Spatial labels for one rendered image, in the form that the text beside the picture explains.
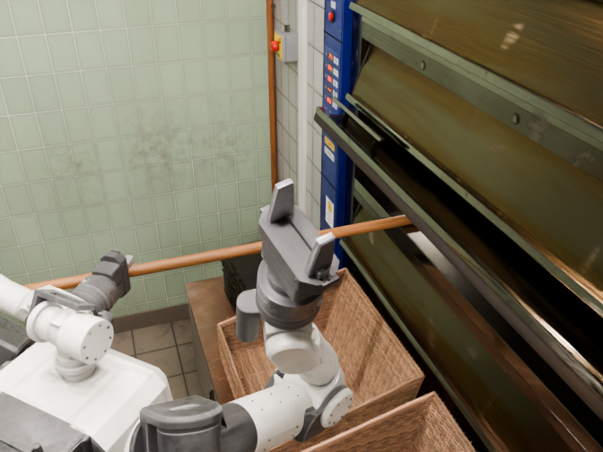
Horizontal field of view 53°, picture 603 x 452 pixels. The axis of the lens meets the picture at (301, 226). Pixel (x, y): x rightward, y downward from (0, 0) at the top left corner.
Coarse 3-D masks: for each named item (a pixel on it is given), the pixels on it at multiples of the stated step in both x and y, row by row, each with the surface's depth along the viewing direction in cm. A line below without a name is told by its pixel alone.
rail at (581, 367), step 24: (360, 144) 154; (384, 168) 143; (408, 192) 132; (432, 216) 123; (456, 240) 116; (480, 264) 109; (504, 288) 103; (528, 312) 98; (552, 336) 93; (576, 360) 88; (600, 384) 84
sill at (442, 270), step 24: (360, 192) 193; (384, 216) 179; (408, 240) 166; (432, 264) 155; (456, 288) 146; (480, 312) 138; (504, 336) 131; (528, 360) 125; (552, 384) 119; (552, 408) 118; (576, 408) 114; (576, 432) 112; (600, 432) 109
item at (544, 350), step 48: (384, 144) 165; (384, 192) 140; (432, 192) 141; (432, 240) 122; (480, 240) 123; (480, 288) 108; (528, 288) 109; (528, 336) 97; (576, 336) 98; (576, 384) 88
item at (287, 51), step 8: (280, 32) 225; (288, 32) 225; (296, 32) 225; (288, 40) 223; (296, 40) 224; (280, 48) 225; (288, 48) 224; (296, 48) 225; (280, 56) 227; (288, 56) 226; (296, 56) 227
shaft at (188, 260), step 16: (352, 224) 166; (368, 224) 166; (384, 224) 167; (400, 224) 168; (192, 256) 153; (208, 256) 154; (224, 256) 155; (128, 272) 148; (144, 272) 150; (32, 288) 143; (64, 288) 145
